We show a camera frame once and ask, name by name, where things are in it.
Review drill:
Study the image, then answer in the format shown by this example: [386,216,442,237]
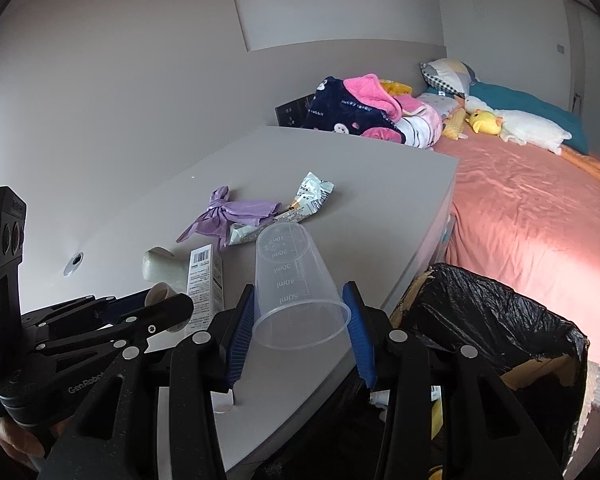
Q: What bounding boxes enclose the clear plastic measuring cup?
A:
[251,222,352,350]

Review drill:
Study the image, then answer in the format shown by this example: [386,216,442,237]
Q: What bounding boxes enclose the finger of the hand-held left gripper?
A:
[21,294,151,333]
[32,292,195,361]

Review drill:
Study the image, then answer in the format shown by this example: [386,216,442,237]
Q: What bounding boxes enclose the silver foil wrapper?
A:
[272,171,336,223]

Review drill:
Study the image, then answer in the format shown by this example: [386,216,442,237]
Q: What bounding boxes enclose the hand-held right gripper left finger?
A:
[40,284,257,480]

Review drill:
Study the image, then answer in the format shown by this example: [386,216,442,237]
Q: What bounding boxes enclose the white printed blanket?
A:
[397,102,443,150]

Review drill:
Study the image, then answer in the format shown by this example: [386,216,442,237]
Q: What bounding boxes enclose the yellow duck plush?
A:
[467,110,505,136]

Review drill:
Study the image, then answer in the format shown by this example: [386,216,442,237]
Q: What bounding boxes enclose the checked patterned pillow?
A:
[420,59,481,97]

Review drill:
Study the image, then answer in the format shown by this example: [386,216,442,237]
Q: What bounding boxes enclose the pink fleece blanket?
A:
[342,74,426,143]

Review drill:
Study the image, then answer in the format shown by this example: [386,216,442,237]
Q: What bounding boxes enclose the white green packet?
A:
[227,220,281,247]

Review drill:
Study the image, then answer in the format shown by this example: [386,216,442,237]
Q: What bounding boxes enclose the yellow corn plush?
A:
[441,107,468,141]

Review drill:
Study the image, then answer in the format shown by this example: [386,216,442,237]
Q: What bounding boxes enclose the white barcode box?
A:
[186,244,226,333]

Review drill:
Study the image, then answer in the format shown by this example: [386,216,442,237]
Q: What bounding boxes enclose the grey-green translucent bottle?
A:
[141,246,191,306]

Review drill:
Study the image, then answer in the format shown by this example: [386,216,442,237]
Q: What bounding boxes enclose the black wall panel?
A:
[275,92,316,128]

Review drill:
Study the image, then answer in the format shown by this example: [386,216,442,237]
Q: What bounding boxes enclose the cardboard bin with black bag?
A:
[260,262,591,480]

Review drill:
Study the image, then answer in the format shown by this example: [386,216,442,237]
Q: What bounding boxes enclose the purple plastic bag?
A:
[176,186,283,251]

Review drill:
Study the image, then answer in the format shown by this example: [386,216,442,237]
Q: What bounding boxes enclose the yellow cloth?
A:
[380,79,413,97]

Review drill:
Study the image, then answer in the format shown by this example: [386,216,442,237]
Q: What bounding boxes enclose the bed with pink sheet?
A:
[430,90,600,368]

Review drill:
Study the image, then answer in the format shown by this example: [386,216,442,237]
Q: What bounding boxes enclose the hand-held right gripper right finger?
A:
[341,281,566,480]

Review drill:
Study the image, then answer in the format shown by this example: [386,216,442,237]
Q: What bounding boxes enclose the navy printed blanket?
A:
[300,76,406,146]

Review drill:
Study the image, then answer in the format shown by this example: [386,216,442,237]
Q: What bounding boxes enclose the white goose plush toy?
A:
[467,82,590,156]

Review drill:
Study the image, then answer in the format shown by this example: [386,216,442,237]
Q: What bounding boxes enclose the person's left hand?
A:
[0,415,48,473]

